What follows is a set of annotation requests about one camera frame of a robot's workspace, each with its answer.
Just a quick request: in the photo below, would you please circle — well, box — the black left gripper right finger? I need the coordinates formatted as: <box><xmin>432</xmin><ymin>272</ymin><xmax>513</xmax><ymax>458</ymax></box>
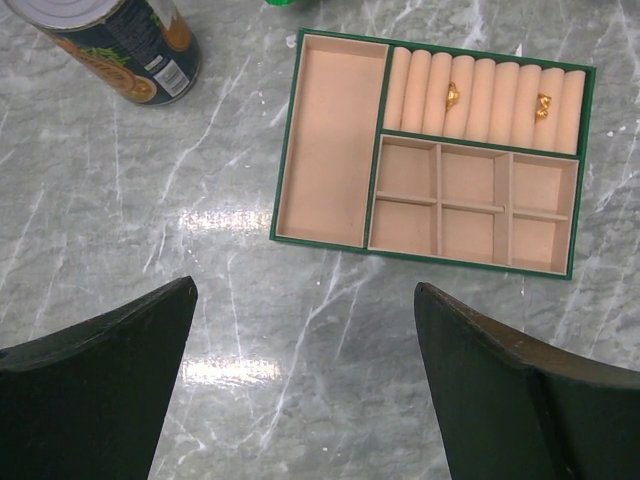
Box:
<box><xmin>414</xmin><ymin>283</ymin><xmax>639</xmax><ymax>479</ymax></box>

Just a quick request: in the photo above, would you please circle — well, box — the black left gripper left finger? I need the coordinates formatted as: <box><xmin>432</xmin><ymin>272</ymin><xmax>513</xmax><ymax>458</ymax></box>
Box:
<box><xmin>1</xmin><ymin>277</ymin><xmax>198</xmax><ymax>479</ymax></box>

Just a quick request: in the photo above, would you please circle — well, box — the green jewelry tray insert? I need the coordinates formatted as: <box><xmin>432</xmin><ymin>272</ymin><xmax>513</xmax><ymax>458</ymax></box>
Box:
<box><xmin>270</xmin><ymin>28</ymin><xmax>596</xmax><ymax>279</ymax></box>

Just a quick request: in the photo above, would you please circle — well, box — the brown food can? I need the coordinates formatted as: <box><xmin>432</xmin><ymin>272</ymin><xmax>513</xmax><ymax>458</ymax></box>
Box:
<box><xmin>6</xmin><ymin>0</ymin><xmax>201</xmax><ymax>106</ymax></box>

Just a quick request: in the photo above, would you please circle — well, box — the green white snack bag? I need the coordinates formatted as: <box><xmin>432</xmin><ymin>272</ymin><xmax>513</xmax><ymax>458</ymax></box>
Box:
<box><xmin>265</xmin><ymin>0</ymin><xmax>302</xmax><ymax>8</ymax></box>

